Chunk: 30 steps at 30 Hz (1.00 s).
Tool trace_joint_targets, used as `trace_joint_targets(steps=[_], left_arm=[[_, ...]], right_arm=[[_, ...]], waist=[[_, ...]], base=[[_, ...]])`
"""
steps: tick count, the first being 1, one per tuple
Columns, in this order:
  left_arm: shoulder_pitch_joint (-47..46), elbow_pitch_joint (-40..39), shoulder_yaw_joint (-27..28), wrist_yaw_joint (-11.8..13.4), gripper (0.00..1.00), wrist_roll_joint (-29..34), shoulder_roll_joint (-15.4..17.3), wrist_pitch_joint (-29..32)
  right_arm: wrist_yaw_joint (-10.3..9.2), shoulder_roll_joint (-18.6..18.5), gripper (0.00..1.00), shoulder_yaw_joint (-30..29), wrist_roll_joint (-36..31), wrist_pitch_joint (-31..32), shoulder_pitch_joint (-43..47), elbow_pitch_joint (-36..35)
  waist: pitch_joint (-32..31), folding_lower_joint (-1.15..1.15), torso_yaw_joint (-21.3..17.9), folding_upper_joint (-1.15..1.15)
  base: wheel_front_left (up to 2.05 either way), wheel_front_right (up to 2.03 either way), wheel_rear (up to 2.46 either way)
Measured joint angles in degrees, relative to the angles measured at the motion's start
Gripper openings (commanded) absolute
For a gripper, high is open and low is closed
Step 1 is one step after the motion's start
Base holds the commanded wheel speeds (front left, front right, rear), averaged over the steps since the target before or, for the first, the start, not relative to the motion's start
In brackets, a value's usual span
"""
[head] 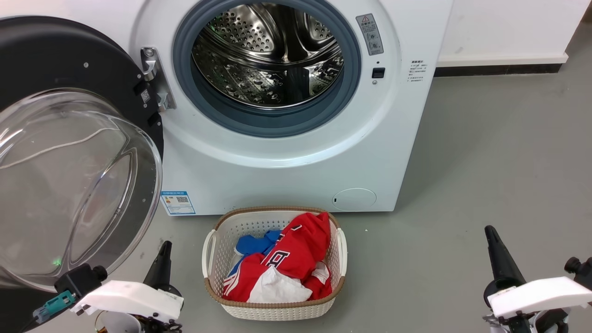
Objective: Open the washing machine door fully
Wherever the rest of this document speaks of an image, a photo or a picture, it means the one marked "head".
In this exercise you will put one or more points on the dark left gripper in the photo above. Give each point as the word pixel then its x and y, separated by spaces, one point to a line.
pixel 138 326

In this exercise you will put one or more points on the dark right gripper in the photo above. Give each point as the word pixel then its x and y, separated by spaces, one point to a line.
pixel 527 323

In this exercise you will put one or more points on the black round glass washer door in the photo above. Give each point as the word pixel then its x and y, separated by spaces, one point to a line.
pixel 69 55

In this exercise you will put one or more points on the white front-load washing machine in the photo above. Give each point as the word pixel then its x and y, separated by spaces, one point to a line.
pixel 277 185

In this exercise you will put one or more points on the metal door hinge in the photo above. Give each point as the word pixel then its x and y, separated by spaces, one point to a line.
pixel 159 83

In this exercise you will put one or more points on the black door lock slot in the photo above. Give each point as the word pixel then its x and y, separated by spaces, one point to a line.
pixel 378 73

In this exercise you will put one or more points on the blue energy label sticker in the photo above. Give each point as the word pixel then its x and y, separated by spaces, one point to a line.
pixel 178 203

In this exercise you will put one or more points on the blue garment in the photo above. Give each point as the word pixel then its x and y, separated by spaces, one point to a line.
pixel 252 243

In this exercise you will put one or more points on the white garment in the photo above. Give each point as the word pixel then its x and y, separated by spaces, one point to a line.
pixel 277 289

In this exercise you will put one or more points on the white woven plastic laundry basket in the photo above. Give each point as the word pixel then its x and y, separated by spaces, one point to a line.
pixel 277 312

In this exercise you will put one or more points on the red sports jersey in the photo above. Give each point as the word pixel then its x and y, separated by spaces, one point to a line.
pixel 296 249

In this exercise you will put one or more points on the round white filter cover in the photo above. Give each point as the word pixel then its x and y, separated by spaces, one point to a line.
pixel 355 200

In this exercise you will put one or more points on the small printed text sticker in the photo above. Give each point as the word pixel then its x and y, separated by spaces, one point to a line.
pixel 417 70

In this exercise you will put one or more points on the perforated steel washer drum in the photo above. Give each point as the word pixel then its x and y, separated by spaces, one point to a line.
pixel 259 69

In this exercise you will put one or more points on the grey warning label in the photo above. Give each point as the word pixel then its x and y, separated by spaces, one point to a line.
pixel 370 34

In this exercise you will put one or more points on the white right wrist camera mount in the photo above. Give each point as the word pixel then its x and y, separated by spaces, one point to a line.
pixel 541 293

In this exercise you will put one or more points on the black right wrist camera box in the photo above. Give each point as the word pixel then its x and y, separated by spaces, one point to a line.
pixel 578 268

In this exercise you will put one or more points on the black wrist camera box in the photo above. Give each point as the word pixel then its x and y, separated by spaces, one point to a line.
pixel 578 268
pixel 81 280

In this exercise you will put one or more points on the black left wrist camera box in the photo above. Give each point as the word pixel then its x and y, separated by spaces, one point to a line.
pixel 81 280

